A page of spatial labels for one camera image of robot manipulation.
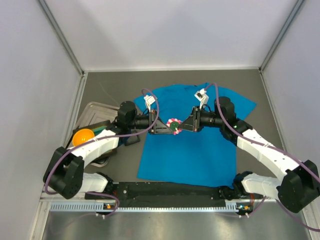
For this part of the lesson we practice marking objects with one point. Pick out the small black square lid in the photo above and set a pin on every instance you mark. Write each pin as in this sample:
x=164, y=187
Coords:
x=131, y=140

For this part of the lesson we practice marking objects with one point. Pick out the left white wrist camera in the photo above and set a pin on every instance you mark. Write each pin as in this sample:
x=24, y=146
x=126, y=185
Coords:
x=149, y=100

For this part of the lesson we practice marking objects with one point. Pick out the metal tray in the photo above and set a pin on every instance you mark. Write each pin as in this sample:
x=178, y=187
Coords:
x=94, y=117

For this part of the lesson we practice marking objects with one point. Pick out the blue t-shirt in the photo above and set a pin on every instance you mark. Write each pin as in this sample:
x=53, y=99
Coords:
x=202, y=158

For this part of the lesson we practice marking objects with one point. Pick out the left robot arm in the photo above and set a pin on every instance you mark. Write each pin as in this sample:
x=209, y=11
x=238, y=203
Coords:
x=65, y=173

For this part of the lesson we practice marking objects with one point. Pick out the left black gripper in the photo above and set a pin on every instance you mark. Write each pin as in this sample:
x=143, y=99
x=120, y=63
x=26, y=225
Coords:
x=152, y=121

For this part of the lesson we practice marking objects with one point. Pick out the orange bowl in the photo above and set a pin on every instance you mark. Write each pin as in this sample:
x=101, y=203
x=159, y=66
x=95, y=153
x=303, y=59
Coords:
x=82, y=136

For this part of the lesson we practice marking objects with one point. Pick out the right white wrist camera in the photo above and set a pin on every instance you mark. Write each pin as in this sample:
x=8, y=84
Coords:
x=202, y=97

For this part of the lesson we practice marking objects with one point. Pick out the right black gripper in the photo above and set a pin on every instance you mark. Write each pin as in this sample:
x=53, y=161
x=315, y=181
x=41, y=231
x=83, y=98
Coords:
x=196, y=119

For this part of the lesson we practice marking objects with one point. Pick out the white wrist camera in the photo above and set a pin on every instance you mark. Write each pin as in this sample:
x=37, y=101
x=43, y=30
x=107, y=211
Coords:
x=202, y=97
x=149, y=100

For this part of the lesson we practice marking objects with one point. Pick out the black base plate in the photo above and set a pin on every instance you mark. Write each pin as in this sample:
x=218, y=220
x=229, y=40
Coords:
x=172, y=195

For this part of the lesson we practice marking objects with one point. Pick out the pink flower smiley brooch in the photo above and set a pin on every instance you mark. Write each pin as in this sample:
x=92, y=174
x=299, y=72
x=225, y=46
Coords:
x=173, y=124

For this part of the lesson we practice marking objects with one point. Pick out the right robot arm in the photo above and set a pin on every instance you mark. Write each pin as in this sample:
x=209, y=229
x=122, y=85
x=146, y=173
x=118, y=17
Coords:
x=295, y=184

